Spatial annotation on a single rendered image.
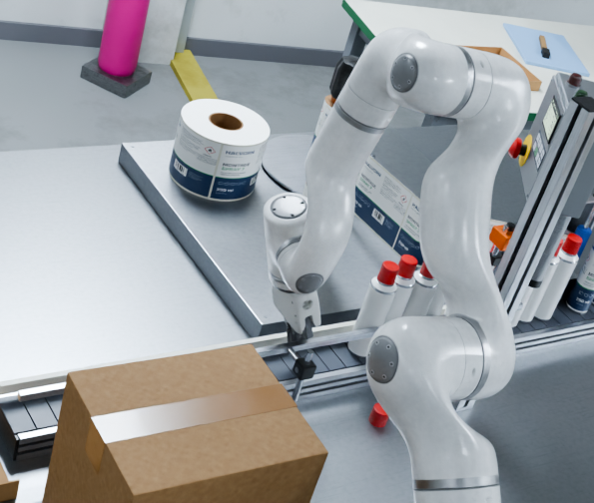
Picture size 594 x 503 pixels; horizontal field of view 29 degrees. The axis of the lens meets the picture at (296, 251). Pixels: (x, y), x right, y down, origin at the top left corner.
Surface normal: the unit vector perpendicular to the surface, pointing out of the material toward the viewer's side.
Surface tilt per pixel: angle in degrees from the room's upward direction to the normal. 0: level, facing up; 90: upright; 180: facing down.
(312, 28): 90
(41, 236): 0
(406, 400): 103
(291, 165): 0
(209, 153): 90
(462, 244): 63
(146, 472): 0
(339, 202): 48
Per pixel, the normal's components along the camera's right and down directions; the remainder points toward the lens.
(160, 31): 0.33, 0.59
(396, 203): -0.79, 0.14
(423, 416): -0.41, 0.51
